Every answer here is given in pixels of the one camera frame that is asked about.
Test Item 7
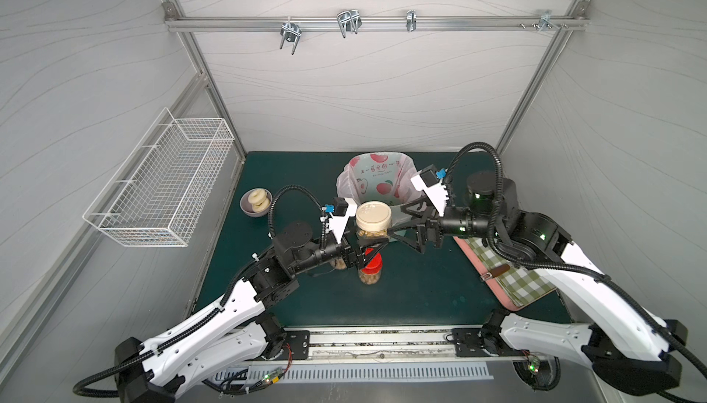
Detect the grey bowl with buns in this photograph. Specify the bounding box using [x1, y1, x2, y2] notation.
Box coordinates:
[239, 188, 272, 218]

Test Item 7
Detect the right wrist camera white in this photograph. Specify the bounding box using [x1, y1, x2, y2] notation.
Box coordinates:
[411, 165, 449, 217]

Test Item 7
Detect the metal bracket clamp right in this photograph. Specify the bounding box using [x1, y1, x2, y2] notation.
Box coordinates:
[519, 11, 570, 33]

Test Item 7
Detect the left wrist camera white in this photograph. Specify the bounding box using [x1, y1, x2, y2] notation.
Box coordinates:
[323, 198, 358, 244]

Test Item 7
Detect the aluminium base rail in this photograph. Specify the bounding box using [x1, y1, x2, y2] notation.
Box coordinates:
[285, 324, 527, 364]

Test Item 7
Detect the metal u-bolt clamp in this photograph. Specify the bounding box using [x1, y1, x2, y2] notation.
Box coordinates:
[279, 22, 302, 55]

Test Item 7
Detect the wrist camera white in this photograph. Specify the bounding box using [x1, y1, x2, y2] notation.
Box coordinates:
[323, 198, 358, 244]
[411, 165, 449, 217]

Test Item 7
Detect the aluminium crossbar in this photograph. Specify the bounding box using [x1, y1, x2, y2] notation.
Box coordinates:
[166, 14, 590, 33]

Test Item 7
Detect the metal hook clamp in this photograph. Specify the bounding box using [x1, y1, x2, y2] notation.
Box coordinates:
[336, 9, 362, 38]

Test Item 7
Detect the beige lid glass peanut jar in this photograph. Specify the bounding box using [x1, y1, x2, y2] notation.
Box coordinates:
[355, 201, 392, 238]

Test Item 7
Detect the pink tray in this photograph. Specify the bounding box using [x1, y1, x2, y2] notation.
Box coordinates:
[454, 235, 556, 313]

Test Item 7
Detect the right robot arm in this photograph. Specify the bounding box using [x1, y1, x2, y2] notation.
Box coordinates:
[400, 141, 706, 402]

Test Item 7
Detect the small metal ring clamp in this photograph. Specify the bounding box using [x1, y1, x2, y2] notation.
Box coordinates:
[406, 10, 417, 33]

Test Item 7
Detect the white wire basket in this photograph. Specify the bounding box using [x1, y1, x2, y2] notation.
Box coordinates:
[83, 108, 234, 248]

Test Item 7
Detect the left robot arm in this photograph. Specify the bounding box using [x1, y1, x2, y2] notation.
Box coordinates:
[73, 185, 392, 402]

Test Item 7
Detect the green checkered cloth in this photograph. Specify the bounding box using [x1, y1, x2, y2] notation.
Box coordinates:
[466, 236, 556, 308]

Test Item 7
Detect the white vent strip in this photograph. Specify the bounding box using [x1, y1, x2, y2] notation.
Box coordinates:
[212, 362, 495, 385]

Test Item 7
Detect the red lid peanut jar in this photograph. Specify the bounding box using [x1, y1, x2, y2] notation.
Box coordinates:
[330, 257, 347, 270]
[358, 248, 383, 285]

